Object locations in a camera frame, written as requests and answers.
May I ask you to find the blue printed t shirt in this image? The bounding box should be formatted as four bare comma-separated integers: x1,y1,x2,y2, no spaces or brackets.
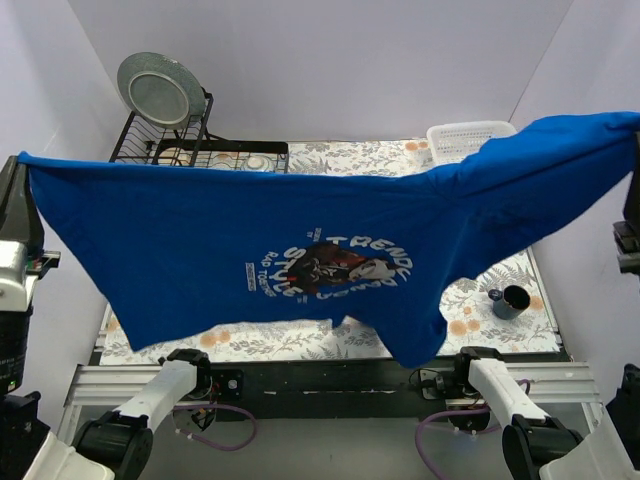
18,112,639,368

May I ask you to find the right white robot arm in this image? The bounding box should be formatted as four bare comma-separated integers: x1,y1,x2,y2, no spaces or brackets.
452,349,639,479

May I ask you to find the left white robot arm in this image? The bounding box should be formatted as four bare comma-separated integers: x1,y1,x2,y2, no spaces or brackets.
1,156,213,479

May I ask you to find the dark blue mug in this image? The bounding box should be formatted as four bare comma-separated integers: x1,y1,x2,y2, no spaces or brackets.
488,285,531,320

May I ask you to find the floral table mat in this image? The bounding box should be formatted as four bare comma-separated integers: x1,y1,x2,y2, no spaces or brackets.
96,138,559,366

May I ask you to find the cream mug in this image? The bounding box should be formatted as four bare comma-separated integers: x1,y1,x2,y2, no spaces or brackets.
157,147,191,166

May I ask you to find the grey green plate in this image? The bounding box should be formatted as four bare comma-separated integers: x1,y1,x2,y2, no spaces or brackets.
116,52,207,130

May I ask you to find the white plastic basket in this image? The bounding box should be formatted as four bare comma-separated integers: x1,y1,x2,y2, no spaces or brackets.
426,120,517,166

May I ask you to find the white blue patterned bowl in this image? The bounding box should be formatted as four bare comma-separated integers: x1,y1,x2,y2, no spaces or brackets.
242,155,274,172

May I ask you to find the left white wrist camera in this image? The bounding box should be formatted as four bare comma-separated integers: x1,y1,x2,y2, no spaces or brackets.
1,240,61,312

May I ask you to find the black wire dish rack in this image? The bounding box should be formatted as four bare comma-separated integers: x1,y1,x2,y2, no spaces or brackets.
109,92,289,174

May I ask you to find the aluminium frame rail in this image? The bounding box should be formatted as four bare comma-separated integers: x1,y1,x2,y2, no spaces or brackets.
58,350,600,443

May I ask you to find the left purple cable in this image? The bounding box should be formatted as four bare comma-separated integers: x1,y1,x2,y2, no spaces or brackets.
172,402,257,453

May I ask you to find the purple cable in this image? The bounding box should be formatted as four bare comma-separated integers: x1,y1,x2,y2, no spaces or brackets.
415,379,531,480
172,402,257,453

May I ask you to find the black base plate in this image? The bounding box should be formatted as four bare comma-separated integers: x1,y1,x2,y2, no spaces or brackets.
182,355,480,420

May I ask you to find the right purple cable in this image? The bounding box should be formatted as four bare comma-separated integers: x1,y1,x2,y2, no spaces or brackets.
415,379,531,480

